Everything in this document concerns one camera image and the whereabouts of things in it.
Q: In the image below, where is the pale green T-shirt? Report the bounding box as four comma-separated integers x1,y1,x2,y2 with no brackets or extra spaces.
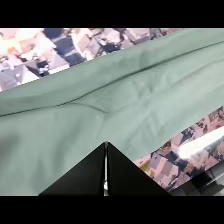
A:
0,28,224,197

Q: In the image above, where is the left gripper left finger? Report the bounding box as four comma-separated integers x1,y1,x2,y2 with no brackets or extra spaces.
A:
38,141,107,197

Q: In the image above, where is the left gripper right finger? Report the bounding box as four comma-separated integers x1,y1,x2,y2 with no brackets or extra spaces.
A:
106,141,172,197

